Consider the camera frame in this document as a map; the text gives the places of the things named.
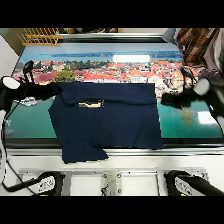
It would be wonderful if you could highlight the pale grey garment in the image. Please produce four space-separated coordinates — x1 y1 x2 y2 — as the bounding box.
201 29 224 83

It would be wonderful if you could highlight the checked shirt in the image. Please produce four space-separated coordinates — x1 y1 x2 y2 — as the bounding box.
175 28 221 68

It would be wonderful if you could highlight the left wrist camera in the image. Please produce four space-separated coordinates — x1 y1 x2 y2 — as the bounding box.
21 59 36 84

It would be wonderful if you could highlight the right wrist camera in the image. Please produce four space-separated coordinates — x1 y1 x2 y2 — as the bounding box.
180 66 198 88

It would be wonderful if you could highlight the navy blue T-shirt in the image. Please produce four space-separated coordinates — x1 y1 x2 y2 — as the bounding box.
48 81 165 165

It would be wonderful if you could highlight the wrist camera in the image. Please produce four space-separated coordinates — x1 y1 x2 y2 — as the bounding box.
180 66 198 88
21 59 36 84

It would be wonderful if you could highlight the silver frame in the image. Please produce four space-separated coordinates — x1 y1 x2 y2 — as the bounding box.
0 146 224 197

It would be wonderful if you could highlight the black cable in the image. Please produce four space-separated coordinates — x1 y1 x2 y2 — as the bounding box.
0 99 38 197

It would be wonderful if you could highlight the wooden rack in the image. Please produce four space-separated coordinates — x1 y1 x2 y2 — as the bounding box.
17 28 65 47

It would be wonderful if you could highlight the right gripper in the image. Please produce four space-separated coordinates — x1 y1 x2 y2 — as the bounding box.
161 90 195 110

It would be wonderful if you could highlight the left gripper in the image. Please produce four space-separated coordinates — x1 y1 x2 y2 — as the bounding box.
32 82 60 101

